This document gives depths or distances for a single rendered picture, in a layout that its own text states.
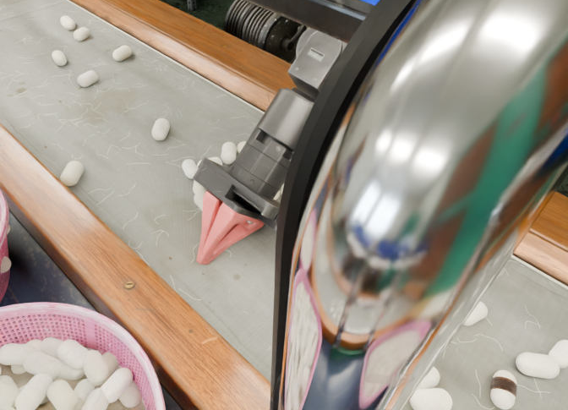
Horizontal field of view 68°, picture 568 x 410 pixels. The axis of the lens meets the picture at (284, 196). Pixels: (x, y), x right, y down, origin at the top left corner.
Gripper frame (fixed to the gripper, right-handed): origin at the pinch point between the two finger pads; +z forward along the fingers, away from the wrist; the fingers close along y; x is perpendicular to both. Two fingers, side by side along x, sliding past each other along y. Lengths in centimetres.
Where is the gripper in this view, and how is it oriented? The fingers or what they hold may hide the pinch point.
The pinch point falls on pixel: (205, 256)
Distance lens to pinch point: 47.2
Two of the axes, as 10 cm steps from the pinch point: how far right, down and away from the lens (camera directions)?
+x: 4.1, 1.9, 8.9
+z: -5.4, 8.4, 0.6
